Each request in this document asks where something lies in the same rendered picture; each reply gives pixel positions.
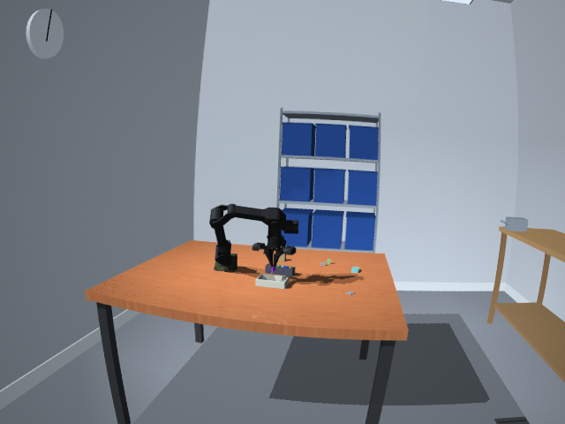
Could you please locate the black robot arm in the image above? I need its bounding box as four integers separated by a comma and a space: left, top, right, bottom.
209, 204, 298, 266

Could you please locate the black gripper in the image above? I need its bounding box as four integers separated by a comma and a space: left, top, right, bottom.
252, 233, 296, 268

